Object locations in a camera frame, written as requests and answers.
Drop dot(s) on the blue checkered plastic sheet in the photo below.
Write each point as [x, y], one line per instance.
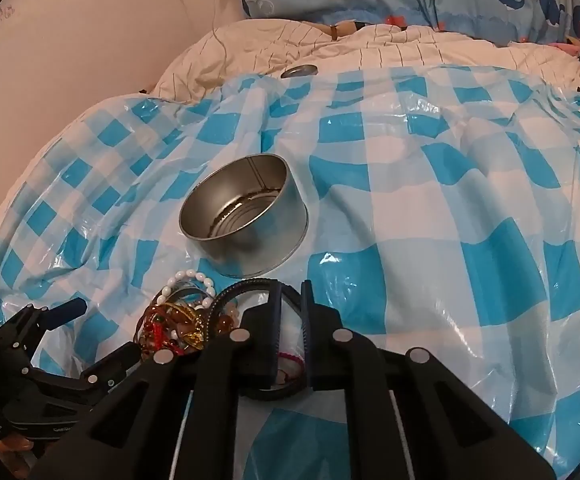
[420, 210]

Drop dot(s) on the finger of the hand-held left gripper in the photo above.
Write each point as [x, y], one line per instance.
[115, 365]
[65, 307]

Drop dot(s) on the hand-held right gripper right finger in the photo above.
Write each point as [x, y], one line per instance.
[306, 335]

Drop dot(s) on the person's left hand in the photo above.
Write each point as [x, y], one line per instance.
[15, 447]

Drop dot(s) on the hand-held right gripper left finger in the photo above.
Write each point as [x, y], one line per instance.
[273, 332]

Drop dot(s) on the round metal tin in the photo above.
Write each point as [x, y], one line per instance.
[265, 240]

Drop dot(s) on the white striped duvet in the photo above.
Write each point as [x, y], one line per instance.
[370, 50]

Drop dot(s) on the small round metal lid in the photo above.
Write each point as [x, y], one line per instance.
[297, 71]

